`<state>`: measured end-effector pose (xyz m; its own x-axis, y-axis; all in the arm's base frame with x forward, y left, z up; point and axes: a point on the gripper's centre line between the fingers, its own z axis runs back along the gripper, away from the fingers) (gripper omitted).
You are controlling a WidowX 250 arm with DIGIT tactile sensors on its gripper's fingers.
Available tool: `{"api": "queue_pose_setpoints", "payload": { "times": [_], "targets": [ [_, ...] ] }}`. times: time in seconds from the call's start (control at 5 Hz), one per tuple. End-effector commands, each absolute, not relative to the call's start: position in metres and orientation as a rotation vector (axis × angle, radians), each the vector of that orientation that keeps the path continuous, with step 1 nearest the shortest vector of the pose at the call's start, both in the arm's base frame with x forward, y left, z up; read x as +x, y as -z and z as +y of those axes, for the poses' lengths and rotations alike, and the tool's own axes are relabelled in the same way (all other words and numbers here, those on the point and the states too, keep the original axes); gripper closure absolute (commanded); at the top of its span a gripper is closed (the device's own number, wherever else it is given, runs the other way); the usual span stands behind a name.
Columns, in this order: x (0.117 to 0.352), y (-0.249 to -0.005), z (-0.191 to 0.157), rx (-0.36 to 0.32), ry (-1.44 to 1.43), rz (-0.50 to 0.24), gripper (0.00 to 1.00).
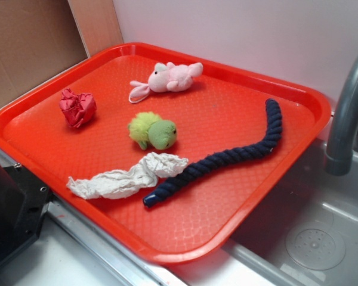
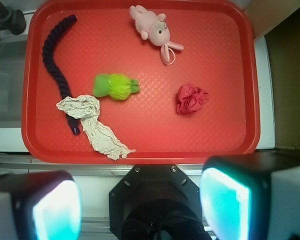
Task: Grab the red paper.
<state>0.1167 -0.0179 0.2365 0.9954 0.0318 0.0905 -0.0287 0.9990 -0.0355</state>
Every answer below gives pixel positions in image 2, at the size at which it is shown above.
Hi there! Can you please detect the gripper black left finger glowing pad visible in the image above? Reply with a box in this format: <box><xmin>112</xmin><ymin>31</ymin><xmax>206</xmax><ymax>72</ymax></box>
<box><xmin>0</xmin><ymin>170</ymin><xmax>83</xmax><ymax>240</ymax></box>

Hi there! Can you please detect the crumpled white cloth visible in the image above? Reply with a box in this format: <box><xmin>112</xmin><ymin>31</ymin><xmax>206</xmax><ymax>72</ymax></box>
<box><xmin>56</xmin><ymin>94</ymin><xmax>136</xmax><ymax>161</ymax></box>

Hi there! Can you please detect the pink plush bunny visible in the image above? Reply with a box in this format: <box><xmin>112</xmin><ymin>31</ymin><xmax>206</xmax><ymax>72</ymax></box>
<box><xmin>129</xmin><ymin>5</ymin><xmax>184</xmax><ymax>66</ymax></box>

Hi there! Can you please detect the black clamp knob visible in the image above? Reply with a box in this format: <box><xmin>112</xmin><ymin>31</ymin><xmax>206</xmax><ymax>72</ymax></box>
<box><xmin>0</xmin><ymin>2</ymin><xmax>27</xmax><ymax>41</ymax></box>

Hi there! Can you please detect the green fuzzy plush toy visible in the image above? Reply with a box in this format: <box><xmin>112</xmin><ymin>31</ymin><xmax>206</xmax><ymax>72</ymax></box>
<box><xmin>92</xmin><ymin>73</ymin><xmax>140</xmax><ymax>101</ymax></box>

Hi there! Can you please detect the crumpled red paper ball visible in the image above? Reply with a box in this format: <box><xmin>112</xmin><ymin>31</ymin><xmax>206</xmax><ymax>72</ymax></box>
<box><xmin>176</xmin><ymin>83</ymin><xmax>210</xmax><ymax>115</ymax></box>

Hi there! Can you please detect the clear plastic bin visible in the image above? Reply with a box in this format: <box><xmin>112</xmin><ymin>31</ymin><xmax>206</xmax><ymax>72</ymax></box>
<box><xmin>0</xmin><ymin>40</ymin><xmax>27</xmax><ymax>128</ymax></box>

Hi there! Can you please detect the black octagonal mount plate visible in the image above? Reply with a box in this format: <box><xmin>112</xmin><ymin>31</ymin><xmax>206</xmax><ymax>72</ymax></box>
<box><xmin>109</xmin><ymin>165</ymin><xmax>211</xmax><ymax>240</ymax></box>

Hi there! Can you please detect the dark purple rope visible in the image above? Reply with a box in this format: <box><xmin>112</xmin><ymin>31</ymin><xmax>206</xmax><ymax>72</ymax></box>
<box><xmin>41</xmin><ymin>14</ymin><xmax>81</xmax><ymax>137</ymax></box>

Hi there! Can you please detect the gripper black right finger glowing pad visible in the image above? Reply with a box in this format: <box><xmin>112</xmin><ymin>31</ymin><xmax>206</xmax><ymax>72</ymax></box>
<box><xmin>199</xmin><ymin>152</ymin><xmax>300</xmax><ymax>240</ymax></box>

